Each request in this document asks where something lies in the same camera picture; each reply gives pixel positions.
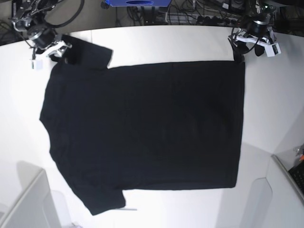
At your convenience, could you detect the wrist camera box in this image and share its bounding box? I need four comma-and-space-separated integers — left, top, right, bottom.
31, 59, 43, 71
265, 43, 281, 57

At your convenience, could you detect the left white side panel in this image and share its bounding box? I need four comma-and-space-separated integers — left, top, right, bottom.
0, 169, 61, 228

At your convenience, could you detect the right white side panel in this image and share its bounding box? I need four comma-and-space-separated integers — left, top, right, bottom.
263, 155, 304, 228

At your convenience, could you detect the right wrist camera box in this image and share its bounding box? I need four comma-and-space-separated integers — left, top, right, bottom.
31, 59, 43, 71

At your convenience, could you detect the black keyboard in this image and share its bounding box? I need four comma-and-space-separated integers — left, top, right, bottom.
288, 162, 304, 193

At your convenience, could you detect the blue plastic box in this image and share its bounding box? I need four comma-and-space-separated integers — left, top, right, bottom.
105, 0, 171, 7

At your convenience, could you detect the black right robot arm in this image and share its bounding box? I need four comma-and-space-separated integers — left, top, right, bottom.
11, 0, 72, 69

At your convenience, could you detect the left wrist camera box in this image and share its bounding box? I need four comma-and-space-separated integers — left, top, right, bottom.
265, 43, 281, 57

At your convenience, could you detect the white side panel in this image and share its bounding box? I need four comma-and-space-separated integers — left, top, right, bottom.
263, 155, 304, 228
0, 169, 61, 228

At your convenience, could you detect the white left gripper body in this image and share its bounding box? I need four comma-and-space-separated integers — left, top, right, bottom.
228, 30, 276, 47

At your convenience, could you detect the black T-shirt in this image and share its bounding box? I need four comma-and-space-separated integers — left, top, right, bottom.
40, 35, 246, 215

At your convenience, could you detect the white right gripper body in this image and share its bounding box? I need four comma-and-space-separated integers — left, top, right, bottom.
32, 40, 72, 59

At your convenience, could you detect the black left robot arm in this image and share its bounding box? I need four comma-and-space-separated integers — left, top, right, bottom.
228, 0, 281, 63

